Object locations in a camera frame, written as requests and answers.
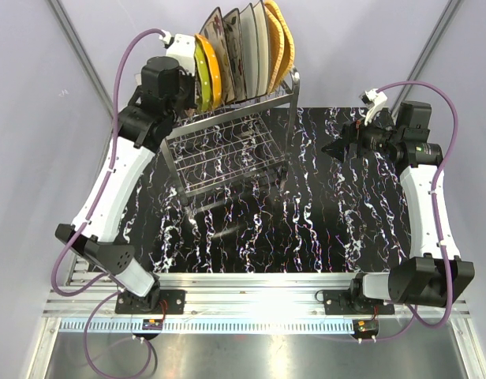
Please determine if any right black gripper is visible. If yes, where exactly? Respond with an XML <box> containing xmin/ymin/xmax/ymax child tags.
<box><xmin>321</xmin><ymin>107</ymin><xmax>402</xmax><ymax>164</ymax></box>

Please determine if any green polka dot plate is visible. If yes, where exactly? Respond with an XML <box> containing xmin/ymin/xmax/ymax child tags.
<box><xmin>194</xmin><ymin>41</ymin><xmax>212</xmax><ymax>112</ymax></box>

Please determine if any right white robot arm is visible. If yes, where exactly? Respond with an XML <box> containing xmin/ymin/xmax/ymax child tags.
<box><xmin>322</xmin><ymin>101</ymin><xmax>475</xmax><ymax>313</ymax></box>

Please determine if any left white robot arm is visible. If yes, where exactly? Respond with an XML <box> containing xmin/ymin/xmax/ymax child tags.
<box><xmin>55</xmin><ymin>56</ymin><xmax>196</xmax><ymax>313</ymax></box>

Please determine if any steel two-tier dish rack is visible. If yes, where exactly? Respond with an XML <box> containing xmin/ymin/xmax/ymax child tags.
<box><xmin>161</xmin><ymin>68</ymin><xmax>301</xmax><ymax>207</ymax></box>

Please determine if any orange polka dot plate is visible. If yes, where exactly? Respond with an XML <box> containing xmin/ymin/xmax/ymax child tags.
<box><xmin>195</xmin><ymin>34</ymin><xmax>222</xmax><ymax>111</ymax></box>

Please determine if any floral square plate dark rim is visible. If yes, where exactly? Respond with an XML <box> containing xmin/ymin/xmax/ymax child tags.
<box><xmin>200</xmin><ymin>7</ymin><xmax>236</xmax><ymax>104</ymax></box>

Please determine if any grey square plate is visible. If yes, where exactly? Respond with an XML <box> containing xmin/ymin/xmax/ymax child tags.
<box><xmin>240</xmin><ymin>3</ymin><xmax>260</xmax><ymax>99</ymax></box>

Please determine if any cream square plate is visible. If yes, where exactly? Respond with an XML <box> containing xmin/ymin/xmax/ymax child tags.
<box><xmin>253</xmin><ymin>1</ymin><xmax>270</xmax><ymax>96</ymax></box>

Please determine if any rear woven yellow basket plate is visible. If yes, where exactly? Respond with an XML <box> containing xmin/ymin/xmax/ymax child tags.
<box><xmin>264</xmin><ymin>1</ymin><xmax>295</xmax><ymax>87</ymax></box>

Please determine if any woven yellow basket plate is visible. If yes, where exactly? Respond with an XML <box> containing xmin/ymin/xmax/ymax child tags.
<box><xmin>264</xmin><ymin>1</ymin><xmax>290</xmax><ymax>94</ymax></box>
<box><xmin>264</xmin><ymin>1</ymin><xmax>295</xmax><ymax>87</ymax></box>

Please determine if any black marble pattern mat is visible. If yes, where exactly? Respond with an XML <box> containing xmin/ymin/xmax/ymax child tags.
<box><xmin>116</xmin><ymin>107</ymin><xmax>410</xmax><ymax>273</ymax></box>

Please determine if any right small control board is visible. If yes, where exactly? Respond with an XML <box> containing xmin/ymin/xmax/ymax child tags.
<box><xmin>353</xmin><ymin>318</ymin><xmax>379</xmax><ymax>339</ymax></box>

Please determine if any small control board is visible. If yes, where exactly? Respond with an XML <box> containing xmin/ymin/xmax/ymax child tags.
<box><xmin>142</xmin><ymin>318</ymin><xmax>163</xmax><ymax>332</ymax></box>
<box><xmin>353</xmin><ymin>318</ymin><xmax>379</xmax><ymax>339</ymax></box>

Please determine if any left small control board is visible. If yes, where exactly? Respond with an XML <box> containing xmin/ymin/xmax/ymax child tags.
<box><xmin>142</xmin><ymin>318</ymin><xmax>163</xmax><ymax>332</ymax></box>

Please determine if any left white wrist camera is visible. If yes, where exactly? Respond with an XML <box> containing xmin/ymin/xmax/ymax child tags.
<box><xmin>159</xmin><ymin>32</ymin><xmax>196</xmax><ymax>76</ymax></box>

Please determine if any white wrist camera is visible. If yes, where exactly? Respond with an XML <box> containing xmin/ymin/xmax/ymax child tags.
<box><xmin>361</xmin><ymin>88</ymin><xmax>387</xmax><ymax>126</ymax></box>
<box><xmin>159</xmin><ymin>32</ymin><xmax>196</xmax><ymax>76</ymax></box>

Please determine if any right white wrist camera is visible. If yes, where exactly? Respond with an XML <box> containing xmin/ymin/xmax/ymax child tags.
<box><xmin>361</xmin><ymin>88</ymin><xmax>387</xmax><ymax>126</ymax></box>

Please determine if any left aluminium frame post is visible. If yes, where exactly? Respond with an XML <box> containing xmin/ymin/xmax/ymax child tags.
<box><xmin>46</xmin><ymin>0</ymin><xmax>113</xmax><ymax>116</ymax></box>

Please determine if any aluminium frame post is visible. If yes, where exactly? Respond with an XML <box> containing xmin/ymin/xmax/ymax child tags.
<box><xmin>391</xmin><ymin>0</ymin><xmax>464</xmax><ymax>114</ymax></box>
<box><xmin>46</xmin><ymin>0</ymin><xmax>113</xmax><ymax>116</ymax></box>

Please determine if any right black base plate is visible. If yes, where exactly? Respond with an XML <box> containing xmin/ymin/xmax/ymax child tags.
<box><xmin>320</xmin><ymin>290</ymin><xmax>395</xmax><ymax>316</ymax></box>

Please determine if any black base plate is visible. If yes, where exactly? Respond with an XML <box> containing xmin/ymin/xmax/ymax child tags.
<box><xmin>320</xmin><ymin>290</ymin><xmax>395</xmax><ymax>316</ymax></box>
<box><xmin>114</xmin><ymin>289</ymin><xmax>186</xmax><ymax>316</ymax></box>

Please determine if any right aluminium frame post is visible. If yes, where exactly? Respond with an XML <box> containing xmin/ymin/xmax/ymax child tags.
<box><xmin>391</xmin><ymin>0</ymin><xmax>464</xmax><ymax>114</ymax></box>

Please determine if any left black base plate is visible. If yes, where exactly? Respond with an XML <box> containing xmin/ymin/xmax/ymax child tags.
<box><xmin>114</xmin><ymin>289</ymin><xmax>186</xmax><ymax>316</ymax></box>

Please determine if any aluminium mounting rail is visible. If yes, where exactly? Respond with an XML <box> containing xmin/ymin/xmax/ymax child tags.
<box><xmin>41</xmin><ymin>271</ymin><xmax>472</xmax><ymax>323</ymax></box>

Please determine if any slotted cable duct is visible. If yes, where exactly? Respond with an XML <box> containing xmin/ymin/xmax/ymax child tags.
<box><xmin>60</xmin><ymin>317</ymin><xmax>353</xmax><ymax>335</ymax></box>

